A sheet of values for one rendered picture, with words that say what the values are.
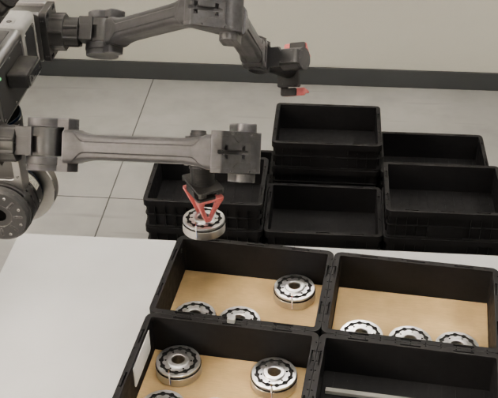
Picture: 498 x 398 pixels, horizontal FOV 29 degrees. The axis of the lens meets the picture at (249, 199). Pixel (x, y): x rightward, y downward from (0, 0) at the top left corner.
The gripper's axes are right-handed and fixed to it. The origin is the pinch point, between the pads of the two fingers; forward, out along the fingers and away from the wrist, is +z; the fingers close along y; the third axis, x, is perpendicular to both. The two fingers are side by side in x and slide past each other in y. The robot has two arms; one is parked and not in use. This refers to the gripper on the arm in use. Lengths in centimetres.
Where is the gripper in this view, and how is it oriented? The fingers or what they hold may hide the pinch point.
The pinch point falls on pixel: (203, 214)
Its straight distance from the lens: 228.1
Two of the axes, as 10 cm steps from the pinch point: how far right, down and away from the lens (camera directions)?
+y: -4.5, -4.7, 7.6
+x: -8.9, 2.4, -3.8
